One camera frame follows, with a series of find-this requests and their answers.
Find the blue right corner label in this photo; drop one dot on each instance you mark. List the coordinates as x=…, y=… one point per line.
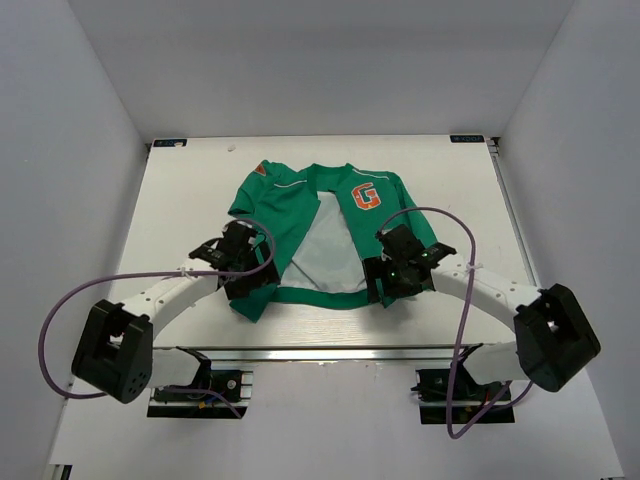
x=466, y=138

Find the green varsity jacket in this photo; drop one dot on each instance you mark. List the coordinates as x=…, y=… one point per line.
x=324, y=221

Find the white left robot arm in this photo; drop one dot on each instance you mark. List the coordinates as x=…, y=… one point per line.
x=116, y=352

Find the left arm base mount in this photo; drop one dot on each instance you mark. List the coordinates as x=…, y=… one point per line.
x=224, y=395

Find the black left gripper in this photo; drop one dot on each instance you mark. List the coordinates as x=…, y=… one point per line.
x=240, y=288

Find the aluminium table edge rail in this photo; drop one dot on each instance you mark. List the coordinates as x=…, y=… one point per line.
x=409, y=354

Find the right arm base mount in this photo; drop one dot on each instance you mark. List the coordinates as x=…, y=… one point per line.
x=468, y=399

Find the blue left corner label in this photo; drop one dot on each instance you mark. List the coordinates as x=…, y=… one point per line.
x=169, y=143

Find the blue corner label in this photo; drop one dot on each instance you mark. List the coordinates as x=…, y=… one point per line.
x=466, y=138
x=169, y=143

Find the aluminium right side rail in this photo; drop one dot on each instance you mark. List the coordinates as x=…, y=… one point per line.
x=496, y=158

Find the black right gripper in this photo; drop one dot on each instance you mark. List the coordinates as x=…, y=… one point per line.
x=375, y=268

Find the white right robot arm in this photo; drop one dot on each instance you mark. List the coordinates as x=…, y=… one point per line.
x=553, y=338

